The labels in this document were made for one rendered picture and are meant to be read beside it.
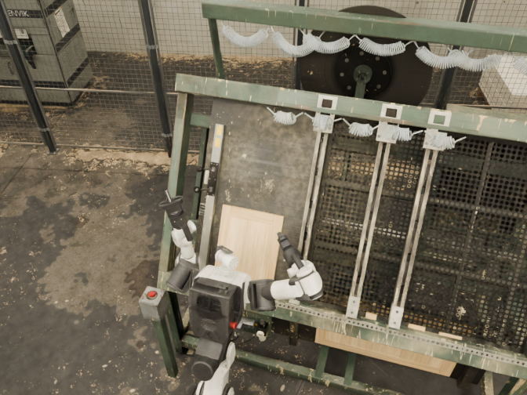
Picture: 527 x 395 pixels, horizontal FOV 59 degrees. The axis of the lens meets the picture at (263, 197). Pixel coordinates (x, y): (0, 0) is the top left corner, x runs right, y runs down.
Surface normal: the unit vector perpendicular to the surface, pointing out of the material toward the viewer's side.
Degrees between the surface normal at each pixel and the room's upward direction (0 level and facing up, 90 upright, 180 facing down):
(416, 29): 90
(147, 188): 0
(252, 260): 58
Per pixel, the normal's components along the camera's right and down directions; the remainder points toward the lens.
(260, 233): -0.25, 0.14
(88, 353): 0.00, -0.75
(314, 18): -0.29, 0.64
